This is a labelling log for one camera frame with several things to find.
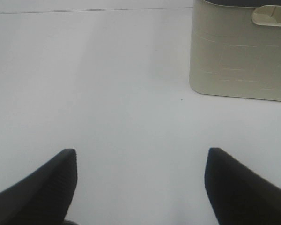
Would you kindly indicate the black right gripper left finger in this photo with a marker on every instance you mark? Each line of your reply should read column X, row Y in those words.
column 44, row 196

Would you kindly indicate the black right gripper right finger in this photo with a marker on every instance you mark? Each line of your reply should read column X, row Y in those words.
column 238, row 195

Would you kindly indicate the beige plastic storage basket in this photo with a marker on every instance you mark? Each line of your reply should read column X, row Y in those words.
column 236, row 48

